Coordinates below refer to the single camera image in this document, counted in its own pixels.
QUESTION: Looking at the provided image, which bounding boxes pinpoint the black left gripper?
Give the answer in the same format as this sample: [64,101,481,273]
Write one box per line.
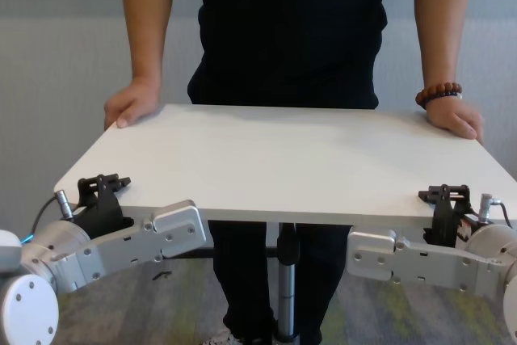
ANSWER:
[70,174,134,241]

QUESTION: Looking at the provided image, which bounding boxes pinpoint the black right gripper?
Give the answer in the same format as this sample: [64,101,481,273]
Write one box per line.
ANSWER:
[418,183,481,248]

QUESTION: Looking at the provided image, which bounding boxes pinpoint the white pedestal rolling table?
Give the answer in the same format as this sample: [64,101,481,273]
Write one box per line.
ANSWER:
[54,103,517,345]

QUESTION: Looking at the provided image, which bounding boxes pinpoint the person's right forearm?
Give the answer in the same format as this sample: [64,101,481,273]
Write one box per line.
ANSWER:
[123,0,177,83]

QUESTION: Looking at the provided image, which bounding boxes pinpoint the person's left forearm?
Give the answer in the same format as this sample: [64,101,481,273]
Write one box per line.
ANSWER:
[411,0,469,91]

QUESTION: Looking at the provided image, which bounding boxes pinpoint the person's left hand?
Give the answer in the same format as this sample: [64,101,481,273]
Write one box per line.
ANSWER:
[426,98,485,145]

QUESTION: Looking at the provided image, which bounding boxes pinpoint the person's right hand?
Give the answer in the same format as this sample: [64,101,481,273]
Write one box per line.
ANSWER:
[103,77,162,131]

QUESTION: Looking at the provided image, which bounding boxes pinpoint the black trousers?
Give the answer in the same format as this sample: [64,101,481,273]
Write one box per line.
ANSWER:
[208,219,352,345]

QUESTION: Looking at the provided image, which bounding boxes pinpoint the black white canvas sneaker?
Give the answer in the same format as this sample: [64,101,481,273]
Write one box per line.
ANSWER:
[201,330,243,345]

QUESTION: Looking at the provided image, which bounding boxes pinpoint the person in black clothes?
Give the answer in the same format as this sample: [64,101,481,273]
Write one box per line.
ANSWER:
[120,0,473,110]

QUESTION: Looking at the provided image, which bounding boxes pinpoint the right wrist connector cable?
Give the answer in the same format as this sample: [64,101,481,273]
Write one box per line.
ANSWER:
[478,194,514,229]

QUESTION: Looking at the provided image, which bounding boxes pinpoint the wrist connector cable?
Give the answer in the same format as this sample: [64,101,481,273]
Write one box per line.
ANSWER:
[478,194,514,229]
[30,190,80,241]

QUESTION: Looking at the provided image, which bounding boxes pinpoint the left wrist connector cable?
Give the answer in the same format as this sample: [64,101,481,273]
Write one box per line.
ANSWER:
[30,190,80,241]

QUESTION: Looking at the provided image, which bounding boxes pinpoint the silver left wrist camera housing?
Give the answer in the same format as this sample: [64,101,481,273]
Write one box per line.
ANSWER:
[52,199,209,293]

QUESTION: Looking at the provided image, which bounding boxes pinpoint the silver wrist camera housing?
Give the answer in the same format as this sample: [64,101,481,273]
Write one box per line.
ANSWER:
[346,229,517,300]
[52,199,209,293]

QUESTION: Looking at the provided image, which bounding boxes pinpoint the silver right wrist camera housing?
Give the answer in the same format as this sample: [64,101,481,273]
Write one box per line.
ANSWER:
[346,229,517,300]

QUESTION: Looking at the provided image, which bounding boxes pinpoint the dark purple bead bracelet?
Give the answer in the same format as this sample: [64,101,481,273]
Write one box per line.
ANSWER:
[427,91,464,104]

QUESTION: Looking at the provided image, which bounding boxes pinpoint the brown wooden bead bracelet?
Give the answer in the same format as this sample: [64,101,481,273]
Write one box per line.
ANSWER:
[415,82,464,110]

